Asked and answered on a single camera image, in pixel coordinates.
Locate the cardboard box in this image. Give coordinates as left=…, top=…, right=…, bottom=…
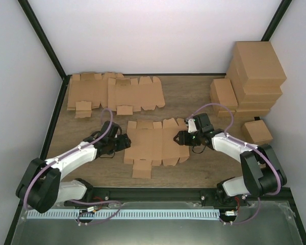
left=123, top=118, right=190, bottom=179

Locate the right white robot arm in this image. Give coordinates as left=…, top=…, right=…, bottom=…
left=173, top=113, right=287, bottom=206

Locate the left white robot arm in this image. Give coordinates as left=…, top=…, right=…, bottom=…
left=16, top=121, right=131, bottom=213

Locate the small folded box left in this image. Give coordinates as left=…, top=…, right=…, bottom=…
left=210, top=78, right=238, bottom=111

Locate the lone small folded box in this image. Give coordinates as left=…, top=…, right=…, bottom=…
left=241, top=120, right=273, bottom=145

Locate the large top folded box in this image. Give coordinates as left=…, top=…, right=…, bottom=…
left=233, top=41, right=287, bottom=87

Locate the flat cardboard blank middle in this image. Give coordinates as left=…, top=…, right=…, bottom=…
left=108, top=76, right=165, bottom=115

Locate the flat cardboard blank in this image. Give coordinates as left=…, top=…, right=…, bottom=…
left=108, top=76, right=165, bottom=115
left=67, top=72, right=124, bottom=118

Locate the flat cardboard blank left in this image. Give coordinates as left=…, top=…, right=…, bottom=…
left=67, top=72, right=124, bottom=118

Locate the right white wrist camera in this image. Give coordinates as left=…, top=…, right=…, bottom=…
left=186, top=118, right=197, bottom=133

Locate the black aluminium frame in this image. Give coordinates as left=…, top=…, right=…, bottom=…
left=16, top=1, right=306, bottom=244

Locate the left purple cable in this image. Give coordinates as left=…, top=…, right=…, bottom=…
left=22, top=108, right=122, bottom=227

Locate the light blue slotted rail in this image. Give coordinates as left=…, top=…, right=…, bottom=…
left=27, top=209, right=220, bottom=220

